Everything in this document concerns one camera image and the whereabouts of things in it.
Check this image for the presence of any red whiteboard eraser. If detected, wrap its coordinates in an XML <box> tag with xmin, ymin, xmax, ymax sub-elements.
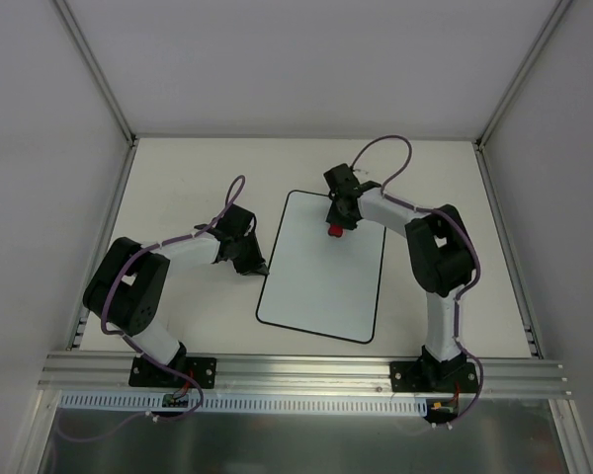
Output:
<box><xmin>327</xmin><ymin>224</ymin><xmax>344</xmax><ymax>238</ymax></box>

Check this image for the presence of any white whiteboard black rim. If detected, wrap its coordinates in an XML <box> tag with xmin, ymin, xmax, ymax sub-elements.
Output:
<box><xmin>256</xmin><ymin>190</ymin><xmax>385</xmax><ymax>345</ymax></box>

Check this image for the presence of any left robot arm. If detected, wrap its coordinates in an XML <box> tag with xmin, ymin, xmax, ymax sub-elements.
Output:
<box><xmin>82</xmin><ymin>204</ymin><xmax>269</xmax><ymax>386</ymax></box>

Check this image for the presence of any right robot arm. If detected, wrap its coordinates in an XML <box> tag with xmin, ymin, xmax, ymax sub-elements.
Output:
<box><xmin>323</xmin><ymin>164</ymin><xmax>480</xmax><ymax>392</ymax></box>

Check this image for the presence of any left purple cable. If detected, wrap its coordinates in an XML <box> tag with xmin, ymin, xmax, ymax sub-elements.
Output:
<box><xmin>53</xmin><ymin>175</ymin><xmax>247</xmax><ymax>443</ymax></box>

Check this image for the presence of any purple cable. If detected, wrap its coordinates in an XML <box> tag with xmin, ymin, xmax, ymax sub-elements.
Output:
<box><xmin>350</xmin><ymin>134</ymin><xmax>484</xmax><ymax>434</ymax></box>
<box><xmin>53</xmin><ymin>175</ymin><xmax>247</xmax><ymax>443</ymax></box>

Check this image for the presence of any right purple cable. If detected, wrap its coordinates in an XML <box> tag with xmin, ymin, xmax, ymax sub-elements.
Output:
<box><xmin>350</xmin><ymin>134</ymin><xmax>484</xmax><ymax>434</ymax></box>

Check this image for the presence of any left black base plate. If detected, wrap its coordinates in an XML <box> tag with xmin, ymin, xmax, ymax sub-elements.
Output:
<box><xmin>128</xmin><ymin>355</ymin><xmax>216</xmax><ymax>389</ymax></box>

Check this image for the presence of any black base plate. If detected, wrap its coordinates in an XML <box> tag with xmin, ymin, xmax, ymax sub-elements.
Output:
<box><xmin>389</xmin><ymin>360</ymin><xmax>479</xmax><ymax>394</ymax></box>
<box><xmin>128</xmin><ymin>355</ymin><xmax>216</xmax><ymax>389</ymax></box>

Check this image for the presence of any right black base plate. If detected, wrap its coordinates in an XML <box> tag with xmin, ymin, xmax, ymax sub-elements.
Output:
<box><xmin>389</xmin><ymin>360</ymin><xmax>479</xmax><ymax>394</ymax></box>

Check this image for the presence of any aluminium mounting rail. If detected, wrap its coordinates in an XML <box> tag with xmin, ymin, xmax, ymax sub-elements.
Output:
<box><xmin>38</xmin><ymin>351</ymin><xmax>574</xmax><ymax>399</ymax></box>

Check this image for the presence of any white slotted cable duct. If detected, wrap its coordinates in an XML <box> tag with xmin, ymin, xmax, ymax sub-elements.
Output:
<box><xmin>58</xmin><ymin>391</ymin><xmax>428</xmax><ymax>418</ymax></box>

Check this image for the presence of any right aluminium frame post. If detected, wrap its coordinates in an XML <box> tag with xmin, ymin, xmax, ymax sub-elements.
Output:
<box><xmin>475</xmin><ymin>0</ymin><xmax>574</xmax><ymax>149</ymax></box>

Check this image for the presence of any aluminium frame post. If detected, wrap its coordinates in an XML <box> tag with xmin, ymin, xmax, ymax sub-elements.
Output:
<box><xmin>475</xmin><ymin>0</ymin><xmax>574</xmax><ymax>149</ymax></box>
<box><xmin>50</xmin><ymin>0</ymin><xmax>136</xmax><ymax>146</ymax></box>

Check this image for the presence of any left aluminium frame post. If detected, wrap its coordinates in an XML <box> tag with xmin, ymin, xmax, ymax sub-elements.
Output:
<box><xmin>50</xmin><ymin>0</ymin><xmax>136</xmax><ymax>146</ymax></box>

